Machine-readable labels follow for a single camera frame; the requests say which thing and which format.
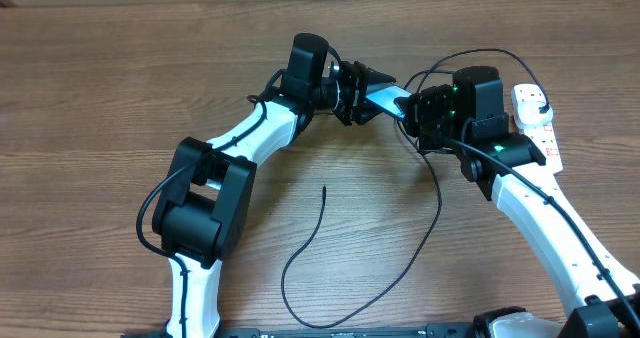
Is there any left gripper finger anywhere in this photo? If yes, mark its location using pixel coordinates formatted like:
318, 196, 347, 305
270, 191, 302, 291
355, 101, 384, 125
357, 62, 396, 91

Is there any Samsung Galaxy smartphone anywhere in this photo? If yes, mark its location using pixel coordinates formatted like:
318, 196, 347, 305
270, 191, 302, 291
365, 83, 411, 122

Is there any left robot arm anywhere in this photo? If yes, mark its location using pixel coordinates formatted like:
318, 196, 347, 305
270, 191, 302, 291
145, 33, 409, 337

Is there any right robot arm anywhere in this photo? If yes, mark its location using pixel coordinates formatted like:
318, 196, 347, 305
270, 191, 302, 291
395, 66, 639, 337

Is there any white USB charger plug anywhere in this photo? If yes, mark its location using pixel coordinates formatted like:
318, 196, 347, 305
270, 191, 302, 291
514, 101, 554, 130

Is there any white power strip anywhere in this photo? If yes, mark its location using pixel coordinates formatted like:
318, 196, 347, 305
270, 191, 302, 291
510, 83, 564, 174

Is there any black USB charging cable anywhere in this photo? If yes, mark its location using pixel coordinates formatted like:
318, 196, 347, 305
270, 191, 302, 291
280, 48, 552, 330

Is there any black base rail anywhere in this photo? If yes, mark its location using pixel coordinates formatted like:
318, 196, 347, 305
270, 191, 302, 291
121, 321, 566, 338

